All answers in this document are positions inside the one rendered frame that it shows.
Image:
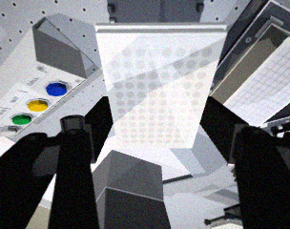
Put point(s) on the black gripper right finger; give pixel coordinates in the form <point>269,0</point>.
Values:
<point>261,166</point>

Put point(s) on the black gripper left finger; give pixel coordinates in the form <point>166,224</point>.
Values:
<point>29,165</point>

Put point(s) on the white button panel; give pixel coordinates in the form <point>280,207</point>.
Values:
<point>42,70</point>

